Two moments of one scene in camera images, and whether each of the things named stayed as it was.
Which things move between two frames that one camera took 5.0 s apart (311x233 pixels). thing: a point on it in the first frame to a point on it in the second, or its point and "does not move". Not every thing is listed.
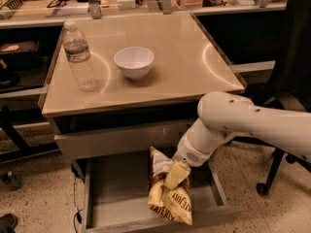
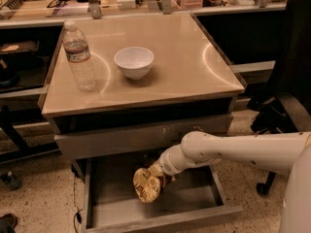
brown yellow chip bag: [176, 203] to [147, 186]
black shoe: [8, 221] does not move
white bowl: [135, 62] does not move
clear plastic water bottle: [79, 56] does not move
